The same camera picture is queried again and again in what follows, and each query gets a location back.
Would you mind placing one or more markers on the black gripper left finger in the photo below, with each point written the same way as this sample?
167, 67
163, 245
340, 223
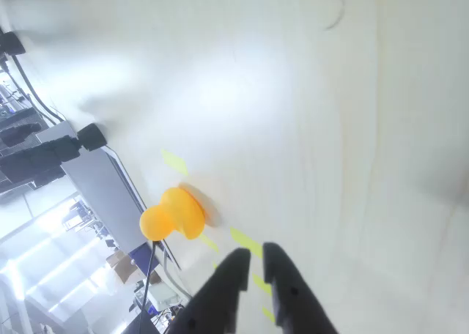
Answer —
216, 297

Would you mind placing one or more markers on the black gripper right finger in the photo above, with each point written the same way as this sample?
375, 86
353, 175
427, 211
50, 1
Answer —
293, 297

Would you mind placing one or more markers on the small orange object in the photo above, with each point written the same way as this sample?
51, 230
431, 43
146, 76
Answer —
176, 213

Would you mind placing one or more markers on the brown cardboard box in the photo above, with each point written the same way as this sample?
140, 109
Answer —
122, 266

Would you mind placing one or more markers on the white plastic device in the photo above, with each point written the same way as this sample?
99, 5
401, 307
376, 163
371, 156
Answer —
161, 293

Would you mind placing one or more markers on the silver grey flat panel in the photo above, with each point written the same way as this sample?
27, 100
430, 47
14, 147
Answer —
102, 191

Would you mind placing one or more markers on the black clamp knob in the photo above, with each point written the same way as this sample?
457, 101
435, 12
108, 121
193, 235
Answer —
11, 42
91, 136

